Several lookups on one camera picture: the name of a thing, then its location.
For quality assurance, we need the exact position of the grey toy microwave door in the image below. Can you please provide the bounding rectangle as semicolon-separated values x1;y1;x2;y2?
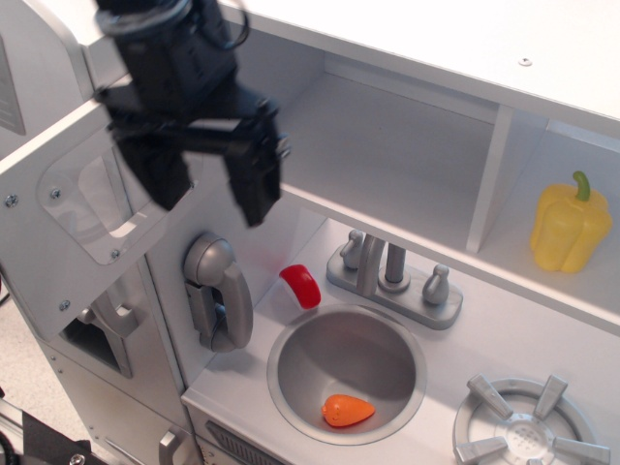
1;101;203;341

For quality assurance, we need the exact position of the orange toy carrot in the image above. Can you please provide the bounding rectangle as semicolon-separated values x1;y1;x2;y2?
321;394;376;427

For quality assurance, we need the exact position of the grey toy stove burner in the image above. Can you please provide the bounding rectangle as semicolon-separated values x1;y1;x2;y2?
452;374;611;464

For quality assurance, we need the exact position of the yellow toy bell pepper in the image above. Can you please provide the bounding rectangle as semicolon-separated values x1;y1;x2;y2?
529;170;613;273

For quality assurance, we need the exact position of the grey toy fridge door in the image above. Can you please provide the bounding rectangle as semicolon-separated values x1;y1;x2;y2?
1;1;197;464

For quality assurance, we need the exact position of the round grey toy sink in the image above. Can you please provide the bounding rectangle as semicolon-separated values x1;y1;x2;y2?
266;304;427;446

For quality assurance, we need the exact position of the grey toy faucet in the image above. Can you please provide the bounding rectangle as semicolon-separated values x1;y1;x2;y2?
326;230;463;330

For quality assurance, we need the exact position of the black base with screw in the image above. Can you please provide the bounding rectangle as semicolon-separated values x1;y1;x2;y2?
1;390;105;465

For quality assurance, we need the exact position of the grey lower door handle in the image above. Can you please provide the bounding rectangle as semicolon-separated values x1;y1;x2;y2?
158;428;195;465

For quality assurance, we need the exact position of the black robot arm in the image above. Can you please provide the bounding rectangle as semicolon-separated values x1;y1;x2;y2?
96;1;290;227

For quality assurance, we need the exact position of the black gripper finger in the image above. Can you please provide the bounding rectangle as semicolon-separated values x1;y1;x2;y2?
224;144;280;228
117;137;190;211

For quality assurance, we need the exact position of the grey toy ice dispenser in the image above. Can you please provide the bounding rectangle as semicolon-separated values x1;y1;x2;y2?
60;319;133;379

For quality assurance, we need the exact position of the red toy pepper slice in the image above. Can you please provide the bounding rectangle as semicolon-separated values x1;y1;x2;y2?
279;263;322;310

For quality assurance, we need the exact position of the grey toy oven vent panel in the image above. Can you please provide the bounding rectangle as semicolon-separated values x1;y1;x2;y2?
205;421;285;465

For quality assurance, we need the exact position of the grey toy telephone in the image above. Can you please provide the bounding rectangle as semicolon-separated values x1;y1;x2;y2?
183;232;253;353

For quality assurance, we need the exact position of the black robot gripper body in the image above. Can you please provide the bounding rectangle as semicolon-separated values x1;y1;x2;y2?
97;18;290;170

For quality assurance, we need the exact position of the grey fridge door handle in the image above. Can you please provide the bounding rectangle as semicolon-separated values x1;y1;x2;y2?
77;292;139;338

